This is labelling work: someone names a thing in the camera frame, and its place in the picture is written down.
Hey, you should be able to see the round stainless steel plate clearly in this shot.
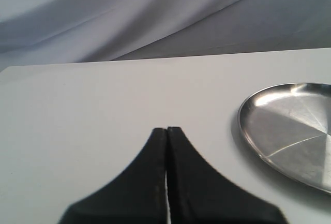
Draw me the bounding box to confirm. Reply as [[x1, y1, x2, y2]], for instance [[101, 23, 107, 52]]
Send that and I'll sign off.
[[237, 83, 330, 193]]

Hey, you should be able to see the grey fabric backdrop curtain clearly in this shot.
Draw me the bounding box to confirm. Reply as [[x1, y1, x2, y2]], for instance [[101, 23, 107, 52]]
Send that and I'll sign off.
[[1, 0, 330, 69]]

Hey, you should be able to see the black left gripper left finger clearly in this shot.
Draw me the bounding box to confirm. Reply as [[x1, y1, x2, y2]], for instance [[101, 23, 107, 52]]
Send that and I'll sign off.
[[60, 128, 168, 223]]

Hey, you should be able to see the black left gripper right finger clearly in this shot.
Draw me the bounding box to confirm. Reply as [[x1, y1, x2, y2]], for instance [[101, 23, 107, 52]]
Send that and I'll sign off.
[[167, 127, 288, 223]]

